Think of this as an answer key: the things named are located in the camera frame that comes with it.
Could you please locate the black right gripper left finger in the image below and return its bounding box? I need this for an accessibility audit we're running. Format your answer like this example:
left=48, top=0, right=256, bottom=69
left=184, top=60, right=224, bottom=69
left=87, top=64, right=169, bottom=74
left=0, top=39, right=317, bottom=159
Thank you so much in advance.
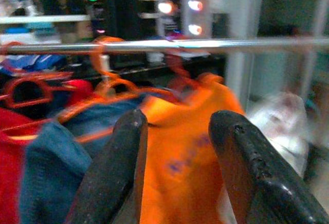
left=65, top=108, right=149, bottom=224

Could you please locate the white shelf board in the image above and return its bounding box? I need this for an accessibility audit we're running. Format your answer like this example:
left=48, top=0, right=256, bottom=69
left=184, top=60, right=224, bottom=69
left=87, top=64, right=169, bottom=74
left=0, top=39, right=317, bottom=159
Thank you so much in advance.
left=0, top=14, right=90, bottom=24

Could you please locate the white computer tower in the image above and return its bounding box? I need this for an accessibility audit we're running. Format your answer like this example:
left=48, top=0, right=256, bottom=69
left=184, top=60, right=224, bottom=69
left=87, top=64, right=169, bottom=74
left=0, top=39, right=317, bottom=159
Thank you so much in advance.
left=156, top=0, right=214, bottom=40

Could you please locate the black computer tower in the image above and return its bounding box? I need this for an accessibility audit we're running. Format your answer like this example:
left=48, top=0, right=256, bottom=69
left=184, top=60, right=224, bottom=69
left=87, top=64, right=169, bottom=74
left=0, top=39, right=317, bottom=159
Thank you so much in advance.
left=88, top=0, right=141, bottom=40

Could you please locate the white plastic bag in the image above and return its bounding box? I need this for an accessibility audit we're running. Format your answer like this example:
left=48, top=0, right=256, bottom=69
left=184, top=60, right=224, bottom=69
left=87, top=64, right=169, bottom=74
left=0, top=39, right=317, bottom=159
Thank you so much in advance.
left=248, top=91, right=313, bottom=176

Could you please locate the red shirt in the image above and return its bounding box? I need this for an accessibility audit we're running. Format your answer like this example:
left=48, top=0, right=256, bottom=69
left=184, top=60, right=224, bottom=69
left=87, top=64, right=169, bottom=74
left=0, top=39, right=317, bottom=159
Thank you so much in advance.
left=0, top=79, right=95, bottom=224

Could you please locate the orange shirt with blue print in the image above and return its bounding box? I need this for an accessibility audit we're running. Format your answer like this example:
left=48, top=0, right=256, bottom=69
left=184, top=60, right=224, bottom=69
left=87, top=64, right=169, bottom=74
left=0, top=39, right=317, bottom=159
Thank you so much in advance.
left=140, top=72, right=245, bottom=224

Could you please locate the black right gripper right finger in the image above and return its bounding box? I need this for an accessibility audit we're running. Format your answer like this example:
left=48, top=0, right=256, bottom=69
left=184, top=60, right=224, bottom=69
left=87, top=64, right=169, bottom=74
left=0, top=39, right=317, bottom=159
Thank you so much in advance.
left=208, top=110, right=329, bottom=224

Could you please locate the silver metal clothes rail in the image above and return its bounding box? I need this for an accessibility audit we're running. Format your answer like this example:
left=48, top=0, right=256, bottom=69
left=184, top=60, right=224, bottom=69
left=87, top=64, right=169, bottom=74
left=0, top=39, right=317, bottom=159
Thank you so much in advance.
left=0, top=38, right=329, bottom=55

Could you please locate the orange plastic hanger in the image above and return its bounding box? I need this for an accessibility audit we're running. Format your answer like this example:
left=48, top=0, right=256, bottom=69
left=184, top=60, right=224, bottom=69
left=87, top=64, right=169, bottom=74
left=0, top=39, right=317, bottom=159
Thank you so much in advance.
left=164, top=51, right=197, bottom=87
left=0, top=41, right=75, bottom=109
left=58, top=35, right=180, bottom=142

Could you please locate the blue white cloth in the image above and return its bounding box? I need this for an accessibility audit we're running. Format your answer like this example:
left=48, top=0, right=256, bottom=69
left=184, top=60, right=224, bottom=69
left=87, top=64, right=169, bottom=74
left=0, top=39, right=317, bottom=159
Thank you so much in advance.
left=0, top=53, right=67, bottom=77

